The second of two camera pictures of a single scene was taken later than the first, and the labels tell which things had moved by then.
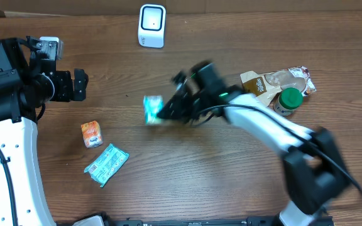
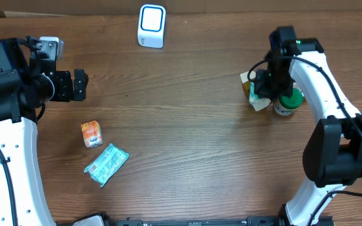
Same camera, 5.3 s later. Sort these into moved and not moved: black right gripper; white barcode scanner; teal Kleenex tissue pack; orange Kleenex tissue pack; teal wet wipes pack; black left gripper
Moved: teal Kleenex tissue pack; black right gripper
Not moved: black left gripper; teal wet wipes pack; orange Kleenex tissue pack; white barcode scanner
